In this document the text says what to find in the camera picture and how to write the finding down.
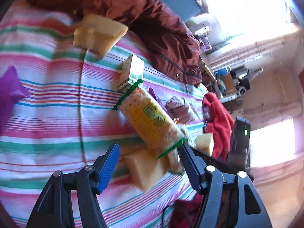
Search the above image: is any cracker packet green yellow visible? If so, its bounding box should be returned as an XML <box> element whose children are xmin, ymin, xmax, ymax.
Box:
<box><xmin>113</xmin><ymin>79</ymin><xmax>187</xmax><ymax>158</ymax></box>

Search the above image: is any small green white box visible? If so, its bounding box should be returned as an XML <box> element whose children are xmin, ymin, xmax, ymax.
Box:
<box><xmin>117</xmin><ymin>54</ymin><xmax>144</xmax><ymax>93</ymax></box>

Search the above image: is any wooden desk with clutter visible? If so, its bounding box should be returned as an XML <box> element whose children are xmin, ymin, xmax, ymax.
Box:
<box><xmin>186</xmin><ymin>21</ymin><xmax>263</xmax><ymax>105</ymax></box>

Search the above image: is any red fleece garment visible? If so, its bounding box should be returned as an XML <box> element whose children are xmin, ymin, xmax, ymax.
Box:
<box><xmin>203</xmin><ymin>92</ymin><xmax>234</xmax><ymax>162</ymax></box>

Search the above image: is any striped pink green tablecloth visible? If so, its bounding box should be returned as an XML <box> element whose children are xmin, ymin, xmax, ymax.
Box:
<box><xmin>1</xmin><ymin>0</ymin><xmax>207</xmax><ymax>227</ymax></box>

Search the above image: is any pink rolled sock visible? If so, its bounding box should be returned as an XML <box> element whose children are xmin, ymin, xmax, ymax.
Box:
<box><xmin>165</xmin><ymin>96</ymin><xmax>195</xmax><ymax>125</ymax></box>

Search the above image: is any maroon jacket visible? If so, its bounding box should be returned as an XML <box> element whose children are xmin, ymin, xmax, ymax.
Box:
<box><xmin>27</xmin><ymin>0</ymin><xmax>201</xmax><ymax>86</ymax></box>

